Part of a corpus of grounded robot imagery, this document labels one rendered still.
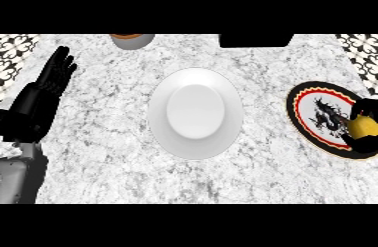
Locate black appliance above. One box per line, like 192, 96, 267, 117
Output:
217, 34, 295, 49

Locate grey pot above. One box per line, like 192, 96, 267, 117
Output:
108, 34, 156, 51

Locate black rimmed dragon plate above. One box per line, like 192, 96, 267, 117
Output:
285, 80, 378, 161

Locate white oval plate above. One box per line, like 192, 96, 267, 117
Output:
146, 67, 245, 161

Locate yellow lemon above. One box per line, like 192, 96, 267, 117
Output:
344, 114, 378, 140

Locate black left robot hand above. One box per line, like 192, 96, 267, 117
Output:
0, 45, 78, 144

